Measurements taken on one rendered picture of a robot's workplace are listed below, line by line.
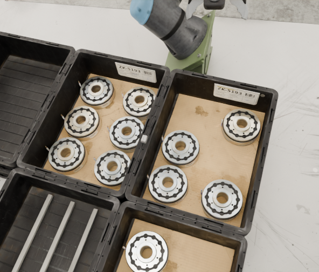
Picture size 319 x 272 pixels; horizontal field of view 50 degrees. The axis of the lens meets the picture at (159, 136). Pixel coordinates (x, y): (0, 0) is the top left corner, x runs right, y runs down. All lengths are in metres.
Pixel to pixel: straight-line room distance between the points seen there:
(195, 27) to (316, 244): 0.73
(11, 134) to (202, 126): 0.57
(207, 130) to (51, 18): 0.87
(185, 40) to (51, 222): 0.66
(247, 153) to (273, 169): 0.16
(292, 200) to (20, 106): 0.88
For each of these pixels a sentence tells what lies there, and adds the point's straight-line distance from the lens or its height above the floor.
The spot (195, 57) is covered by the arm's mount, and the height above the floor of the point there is 0.86.
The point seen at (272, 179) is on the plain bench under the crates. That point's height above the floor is 0.70.
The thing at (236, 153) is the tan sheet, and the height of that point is 0.83.
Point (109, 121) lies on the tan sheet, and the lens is 1.04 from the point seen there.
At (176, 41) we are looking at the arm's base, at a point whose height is 0.88.
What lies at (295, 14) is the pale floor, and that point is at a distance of 2.55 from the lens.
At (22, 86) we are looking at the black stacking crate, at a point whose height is 0.83.
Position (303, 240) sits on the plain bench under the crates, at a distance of 1.08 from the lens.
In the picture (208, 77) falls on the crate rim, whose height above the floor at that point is 0.93.
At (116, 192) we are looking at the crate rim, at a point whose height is 0.93.
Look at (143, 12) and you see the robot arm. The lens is 1.08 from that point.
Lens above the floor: 1.71
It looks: 63 degrees down
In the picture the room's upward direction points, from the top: 10 degrees counter-clockwise
